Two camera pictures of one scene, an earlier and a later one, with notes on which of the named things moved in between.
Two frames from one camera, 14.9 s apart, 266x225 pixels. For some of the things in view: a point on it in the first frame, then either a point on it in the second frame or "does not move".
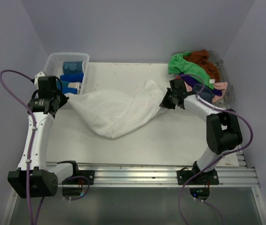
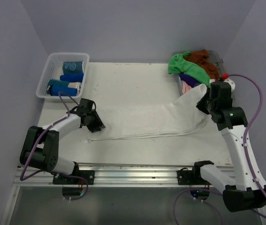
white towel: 115,115 → 182,116
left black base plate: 89,174 does not move
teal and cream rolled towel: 61,83 does not move
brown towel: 201,57 does not move
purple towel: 191,81 does not move
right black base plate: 210,177 does not move
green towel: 178,63 does not move
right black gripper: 164,103 → 200,105
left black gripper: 63,100 → 98,123
